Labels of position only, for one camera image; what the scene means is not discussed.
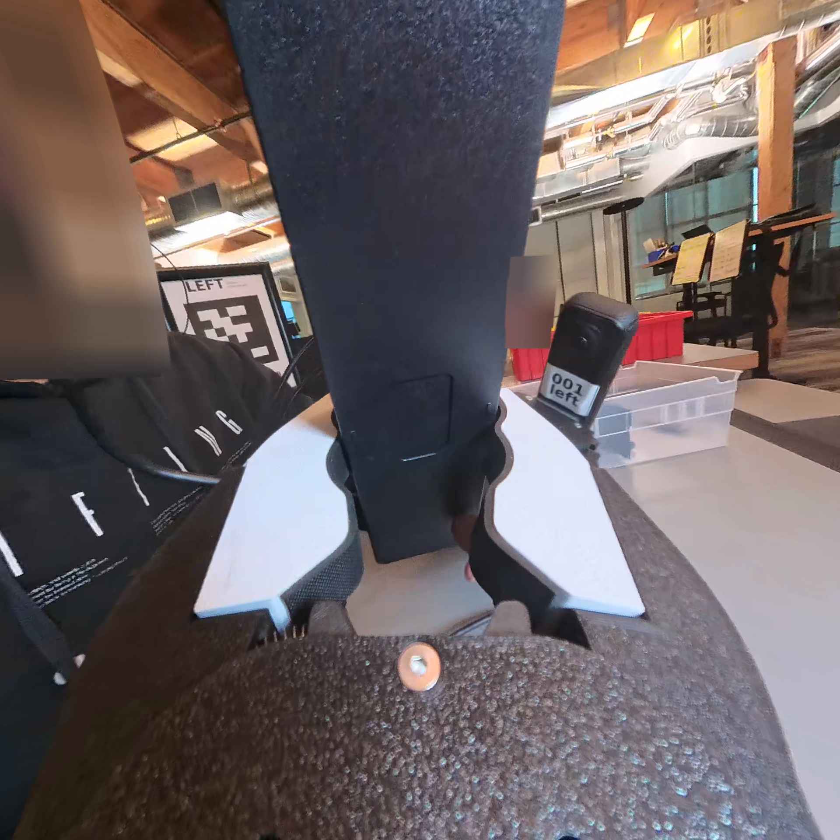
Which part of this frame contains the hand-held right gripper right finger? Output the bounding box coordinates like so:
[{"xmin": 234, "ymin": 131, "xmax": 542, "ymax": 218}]
[{"xmin": 453, "ymin": 387, "xmax": 647, "ymax": 649}]

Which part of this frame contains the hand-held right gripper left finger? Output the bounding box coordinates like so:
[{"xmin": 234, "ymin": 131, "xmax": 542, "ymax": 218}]
[{"xmin": 195, "ymin": 394, "xmax": 364, "ymax": 631}]

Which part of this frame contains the clear plastic organizer box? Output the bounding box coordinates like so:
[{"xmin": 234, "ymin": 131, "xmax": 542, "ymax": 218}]
[{"xmin": 512, "ymin": 360, "xmax": 742, "ymax": 470}]

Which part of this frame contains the large red plastic bin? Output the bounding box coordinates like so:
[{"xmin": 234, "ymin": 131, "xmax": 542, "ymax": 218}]
[{"xmin": 511, "ymin": 311, "xmax": 694, "ymax": 383}]

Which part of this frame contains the black floor lamp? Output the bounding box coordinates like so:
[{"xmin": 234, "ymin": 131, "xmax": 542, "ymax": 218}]
[{"xmin": 602, "ymin": 197, "xmax": 647, "ymax": 306}]

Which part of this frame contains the paper board on stand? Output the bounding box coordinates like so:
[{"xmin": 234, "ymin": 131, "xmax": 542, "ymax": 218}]
[
  {"xmin": 707, "ymin": 220, "xmax": 749, "ymax": 284},
  {"xmin": 671, "ymin": 230, "xmax": 714, "ymax": 287}
]

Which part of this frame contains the black office chair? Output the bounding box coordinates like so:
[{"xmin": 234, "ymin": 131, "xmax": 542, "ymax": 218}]
[{"xmin": 679, "ymin": 246, "xmax": 796, "ymax": 349}]

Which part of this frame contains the wooden column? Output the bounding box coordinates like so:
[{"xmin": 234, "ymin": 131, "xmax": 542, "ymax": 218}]
[{"xmin": 755, "ymin": 36, "xmax": 799, "ymax": 358}]

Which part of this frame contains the silver ventilation duct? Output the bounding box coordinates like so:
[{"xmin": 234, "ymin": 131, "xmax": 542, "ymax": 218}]
[{"xmin": 535, "ymin": 39, "xmax": 762, "ymax": 204}]

